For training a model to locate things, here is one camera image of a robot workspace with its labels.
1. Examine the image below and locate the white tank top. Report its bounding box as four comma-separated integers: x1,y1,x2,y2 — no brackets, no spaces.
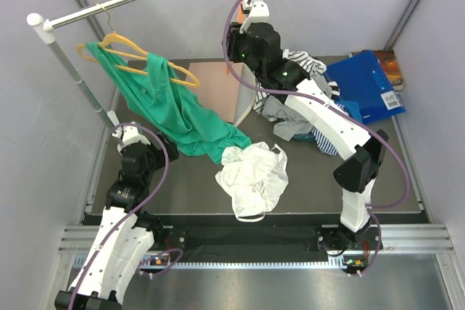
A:
215,142,289,223

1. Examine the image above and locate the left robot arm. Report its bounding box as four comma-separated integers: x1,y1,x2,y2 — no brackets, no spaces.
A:
54,126,179,309

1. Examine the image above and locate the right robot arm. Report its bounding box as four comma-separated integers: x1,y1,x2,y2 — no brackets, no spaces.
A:
222,22,389,252

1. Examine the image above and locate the green tank top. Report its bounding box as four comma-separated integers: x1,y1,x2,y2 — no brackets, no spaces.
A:
86,41,252,164

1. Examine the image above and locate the yellow clothes hanger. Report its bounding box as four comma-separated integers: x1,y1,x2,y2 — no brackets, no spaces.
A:
94,3,201,88

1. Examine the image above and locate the striped black white shirt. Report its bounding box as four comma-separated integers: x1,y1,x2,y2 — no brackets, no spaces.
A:
253,49,331,114

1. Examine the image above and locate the grey shirt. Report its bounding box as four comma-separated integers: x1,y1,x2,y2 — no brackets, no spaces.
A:
254,92,313,141

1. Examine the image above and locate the blue folder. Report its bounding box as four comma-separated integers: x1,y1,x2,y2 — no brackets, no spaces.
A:
325,51,405,125

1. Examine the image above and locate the blue cloth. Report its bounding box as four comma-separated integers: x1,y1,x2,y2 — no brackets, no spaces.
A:
336,100,363,123

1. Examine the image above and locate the blue striped shirt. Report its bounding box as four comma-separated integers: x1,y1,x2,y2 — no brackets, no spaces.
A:
310,101,352,156

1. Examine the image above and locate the silver clothes rack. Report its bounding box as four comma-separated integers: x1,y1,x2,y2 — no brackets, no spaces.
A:
25,0,263,140

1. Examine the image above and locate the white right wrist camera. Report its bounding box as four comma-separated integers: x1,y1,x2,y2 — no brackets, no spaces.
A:
239,0,270,34

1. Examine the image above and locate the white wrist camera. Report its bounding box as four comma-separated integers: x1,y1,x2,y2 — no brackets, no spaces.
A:
239,0,270,34
112,122,150,154

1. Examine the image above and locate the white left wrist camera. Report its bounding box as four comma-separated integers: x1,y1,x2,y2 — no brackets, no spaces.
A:
112,122,150,154

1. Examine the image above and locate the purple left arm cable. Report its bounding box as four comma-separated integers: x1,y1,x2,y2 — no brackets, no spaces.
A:
67,122,185,310

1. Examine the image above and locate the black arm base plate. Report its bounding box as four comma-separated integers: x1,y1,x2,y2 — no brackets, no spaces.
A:
155,213,379,254

